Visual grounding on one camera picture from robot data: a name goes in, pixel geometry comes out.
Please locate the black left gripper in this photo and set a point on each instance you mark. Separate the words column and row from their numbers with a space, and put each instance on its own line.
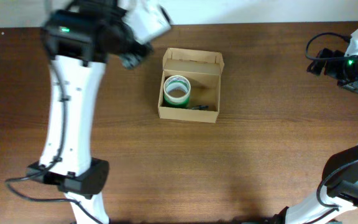
column 130, row 59

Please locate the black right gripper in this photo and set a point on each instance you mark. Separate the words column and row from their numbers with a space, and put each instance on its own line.
column 317, row 62

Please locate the white tape roll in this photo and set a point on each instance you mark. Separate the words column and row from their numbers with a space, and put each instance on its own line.
column 176, row 89

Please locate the green tape roll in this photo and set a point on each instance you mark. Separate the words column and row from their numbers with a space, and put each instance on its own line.
column 176, row 102

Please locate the cardboard box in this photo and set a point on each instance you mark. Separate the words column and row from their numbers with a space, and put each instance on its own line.
column 190, row 78

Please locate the black white marker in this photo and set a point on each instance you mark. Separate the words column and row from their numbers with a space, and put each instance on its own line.
column 199, row 107

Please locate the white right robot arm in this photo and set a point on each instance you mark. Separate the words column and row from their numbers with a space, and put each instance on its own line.
column 337, row 192

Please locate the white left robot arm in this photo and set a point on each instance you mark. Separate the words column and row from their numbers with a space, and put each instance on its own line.
column 78, row 41

